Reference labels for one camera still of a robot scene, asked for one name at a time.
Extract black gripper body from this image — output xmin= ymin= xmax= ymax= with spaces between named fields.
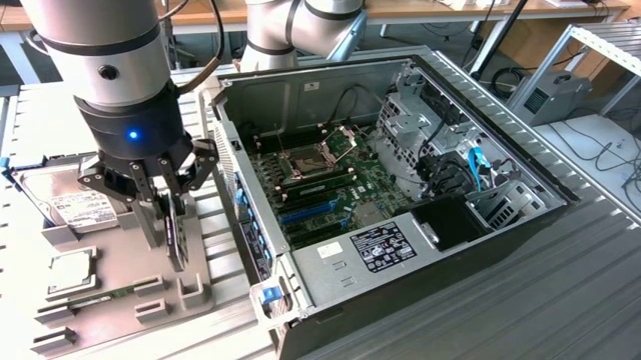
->
xmin=73 ymin=82 xmax=198 ymax=167

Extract black graphics card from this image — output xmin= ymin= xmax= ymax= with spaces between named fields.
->
xmin=160 ymin=185 xmax=192 ymax=274

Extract silver hard disk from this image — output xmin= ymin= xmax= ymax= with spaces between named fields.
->
xmin=12 ymin=164 xmax=124 ymax=230

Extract CPU socket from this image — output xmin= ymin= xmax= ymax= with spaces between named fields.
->
xmin=282 ymin=148 xmax=331 ymax=177

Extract green RAM stick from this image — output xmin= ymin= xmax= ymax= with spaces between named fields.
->
xmin=284 ymin=178 xmax=351 ymax=200
xmin=67 ymin=286 xmax=139 ymax=308

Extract grey parts rack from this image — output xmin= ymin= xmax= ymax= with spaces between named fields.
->
xmin=29 ymin=187 xmax=215 ymax=356

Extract blue expansion slot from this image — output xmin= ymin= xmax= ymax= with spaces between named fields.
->
xmin=278 ymin=202 xmax=338 ymax=225

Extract silver CPU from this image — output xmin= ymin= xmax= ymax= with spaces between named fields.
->
xmin=48 ymin=253 xmax=96 ymax=293

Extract green motherboard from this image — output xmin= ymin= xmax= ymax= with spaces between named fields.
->
xmin=247 ymin=123 xmax=417 ymax=251

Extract silver chipset heatsink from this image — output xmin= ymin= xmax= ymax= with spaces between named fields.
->
xmin=352 ymin=205 xmax=385 ymax=228

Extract wooden desk white legs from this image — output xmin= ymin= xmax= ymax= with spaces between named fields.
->
xmin=0 ymin=5 xmax=247 ymax=86
xmin=364 ymin=0 xmax=633 ymax=74

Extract silver power supply unit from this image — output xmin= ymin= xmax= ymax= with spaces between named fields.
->
xmin=279 ymin=211 xmax=445 ymax=312

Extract silver drive cage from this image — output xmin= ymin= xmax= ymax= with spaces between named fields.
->
xmin=374 ymin=65 xmax=437 ymax=177

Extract open black PC case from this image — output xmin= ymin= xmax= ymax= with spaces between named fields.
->
xmin=192 ymin=44 xmax=583 ymax=360

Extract silver disk bay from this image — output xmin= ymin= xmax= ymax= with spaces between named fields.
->
xmin=465 ymin=179 xmax=567 ymax=230

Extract black tripod pole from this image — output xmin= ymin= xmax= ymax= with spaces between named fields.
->
xmin=471 ymin=0 xmax=530 ymax=79

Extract grey vented equipment box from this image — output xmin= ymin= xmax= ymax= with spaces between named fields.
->
xmin=505 ymin=73 xmax=596 ymax=127

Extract black wire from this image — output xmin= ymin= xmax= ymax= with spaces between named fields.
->
xmin=331 ymin=84 xmax=387 ymax=125

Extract black power cable bundle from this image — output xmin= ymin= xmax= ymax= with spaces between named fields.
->
xmin=418 ymin=155 xmax=475 ymax=196

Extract blue SATA wire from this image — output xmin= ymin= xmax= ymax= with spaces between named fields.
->
xmin=467 ymin=145 xmax=490 ymax=194

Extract black cable coil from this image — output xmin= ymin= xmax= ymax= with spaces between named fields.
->
xmin=491 ymin=66 xmax=525 ymax=95

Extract aluminium slat frame table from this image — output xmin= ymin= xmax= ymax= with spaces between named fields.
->
xmin=505 ymin=22 xmax=641 ymax=117

